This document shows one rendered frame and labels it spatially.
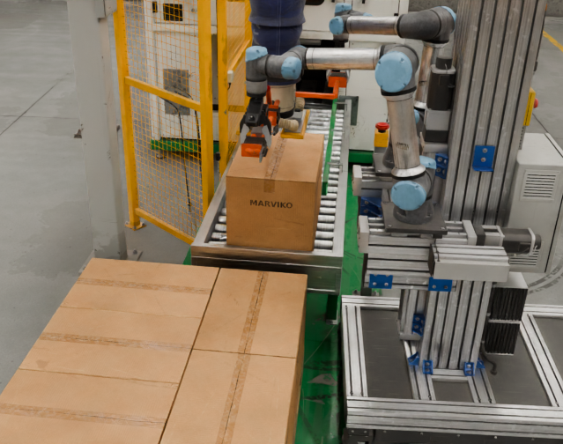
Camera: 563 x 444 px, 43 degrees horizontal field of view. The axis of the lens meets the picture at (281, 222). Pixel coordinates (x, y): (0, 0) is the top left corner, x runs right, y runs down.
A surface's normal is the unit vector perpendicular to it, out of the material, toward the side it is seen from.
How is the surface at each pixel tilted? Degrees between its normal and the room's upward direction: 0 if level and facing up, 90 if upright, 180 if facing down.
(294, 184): 90
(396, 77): 83
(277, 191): 90
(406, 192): 98
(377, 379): 0
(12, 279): 0
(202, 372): 0
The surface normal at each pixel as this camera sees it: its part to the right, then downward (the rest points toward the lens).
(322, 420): 0.03, -0.88
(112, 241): -0.11, 0.46
